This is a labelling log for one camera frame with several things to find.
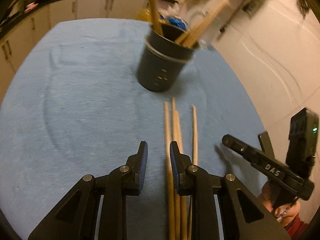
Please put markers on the black utensil holder cup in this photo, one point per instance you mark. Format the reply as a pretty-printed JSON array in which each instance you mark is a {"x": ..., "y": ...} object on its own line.
[{"x": 162, "y": 59}]

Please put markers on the wooden chopstick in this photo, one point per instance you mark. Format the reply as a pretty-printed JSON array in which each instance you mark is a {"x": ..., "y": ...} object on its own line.
[
  {"x": 170, "y": 186},
  {"x": 195, "y": 162},
  {"x": 207, "y": 25},
  {"x": 184, "y": 217},
  {"x": 177, "y": 197},
  {"x": 156, "y": 17},
  {"x": 202, "y": 20},
  {"x": 152, "y": 7},
  {"x": 189, "y": 38}
]

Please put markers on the yellow plastic bag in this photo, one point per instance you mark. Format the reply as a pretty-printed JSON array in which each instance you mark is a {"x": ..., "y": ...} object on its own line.
[{"x": 144, "y": 15}]

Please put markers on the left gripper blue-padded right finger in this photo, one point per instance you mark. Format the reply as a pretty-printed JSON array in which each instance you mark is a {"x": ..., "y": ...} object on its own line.
[{"x": 183, "y": 181}]

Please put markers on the blue plastic bag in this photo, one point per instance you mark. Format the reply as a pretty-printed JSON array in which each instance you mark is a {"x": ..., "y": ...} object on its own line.
[{"x": 177, "y": 22}]

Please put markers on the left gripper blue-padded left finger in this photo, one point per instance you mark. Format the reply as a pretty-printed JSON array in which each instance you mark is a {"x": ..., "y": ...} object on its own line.
[{"x": 137, "y": 163}]

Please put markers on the blue towel table cover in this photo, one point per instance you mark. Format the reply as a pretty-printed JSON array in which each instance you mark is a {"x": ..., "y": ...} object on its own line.
[{"x": 75, "y": 107}]

